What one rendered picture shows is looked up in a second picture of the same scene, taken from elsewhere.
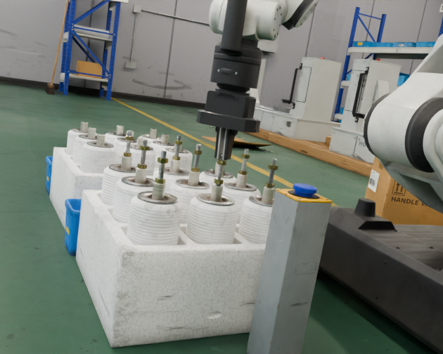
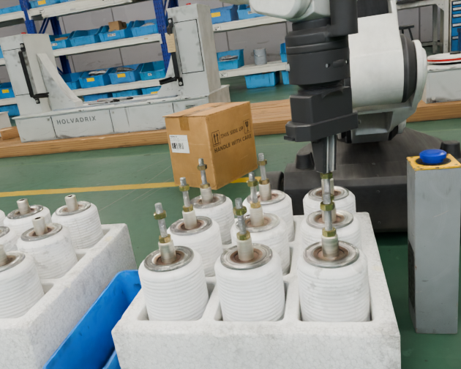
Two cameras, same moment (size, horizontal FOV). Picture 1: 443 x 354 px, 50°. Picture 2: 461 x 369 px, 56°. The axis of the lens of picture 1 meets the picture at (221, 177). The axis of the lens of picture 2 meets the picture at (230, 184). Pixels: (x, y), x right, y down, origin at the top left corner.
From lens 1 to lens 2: 0.83 m
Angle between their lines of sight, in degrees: 48
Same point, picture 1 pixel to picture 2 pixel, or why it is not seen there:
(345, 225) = (311, 183)
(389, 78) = (45, 49)
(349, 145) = (45, 129)
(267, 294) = (437, 268)
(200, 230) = not seen: hidden behind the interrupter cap
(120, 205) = (262, 299)
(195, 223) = not seen: hidden behind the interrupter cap
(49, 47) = not seen: outside the picture
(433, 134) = (423, 66)
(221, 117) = (334, 122)
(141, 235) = (360, 305)
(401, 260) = (394, 182)
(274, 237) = (430, 214)
